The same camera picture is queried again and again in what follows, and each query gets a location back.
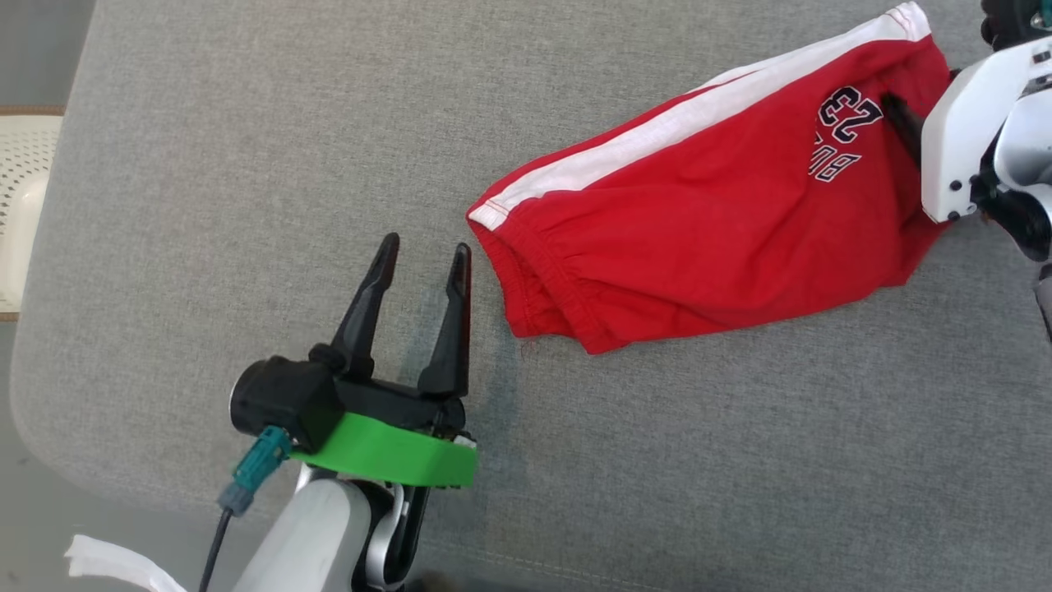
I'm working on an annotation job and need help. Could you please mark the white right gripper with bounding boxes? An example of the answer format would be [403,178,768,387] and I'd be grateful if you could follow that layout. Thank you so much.
[880,36,1052,225]

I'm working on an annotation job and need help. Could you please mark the red and white garment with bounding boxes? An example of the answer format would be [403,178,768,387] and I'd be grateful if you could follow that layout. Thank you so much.
[465,2,959,357]

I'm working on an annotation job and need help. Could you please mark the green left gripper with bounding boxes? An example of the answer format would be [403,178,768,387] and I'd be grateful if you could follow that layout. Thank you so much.
[290,232,480,490]

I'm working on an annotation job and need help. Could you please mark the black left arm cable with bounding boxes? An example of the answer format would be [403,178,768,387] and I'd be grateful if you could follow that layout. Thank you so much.
[197,425,293,592]

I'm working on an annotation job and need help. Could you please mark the cream perforated laundry basket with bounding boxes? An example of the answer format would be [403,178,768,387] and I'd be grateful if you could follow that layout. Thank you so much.
[0,104,66,322]

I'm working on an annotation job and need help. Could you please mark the white strap on left arm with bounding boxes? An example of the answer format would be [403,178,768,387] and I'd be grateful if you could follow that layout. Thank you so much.
[63,534,191,592]

